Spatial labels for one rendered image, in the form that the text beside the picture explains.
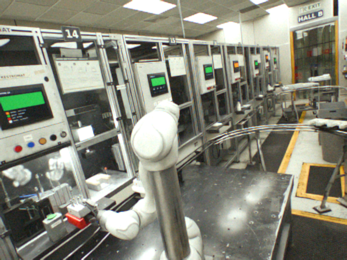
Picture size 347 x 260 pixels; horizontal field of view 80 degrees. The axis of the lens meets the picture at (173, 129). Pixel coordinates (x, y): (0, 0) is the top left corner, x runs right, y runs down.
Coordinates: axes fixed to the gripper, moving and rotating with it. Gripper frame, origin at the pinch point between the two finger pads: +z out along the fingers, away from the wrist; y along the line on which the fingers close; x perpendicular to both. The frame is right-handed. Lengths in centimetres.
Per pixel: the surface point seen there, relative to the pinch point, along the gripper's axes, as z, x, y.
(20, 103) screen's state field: 14, 10, 65
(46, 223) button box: 2.9, 19.0, 3.1
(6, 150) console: 16, 22, 43
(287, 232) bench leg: -86, -112, -69
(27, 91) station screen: 14, 6, 70
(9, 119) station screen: 14, 17, 58
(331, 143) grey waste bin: -116, -309, -56
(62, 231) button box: 2.2, 13.8, -5.5
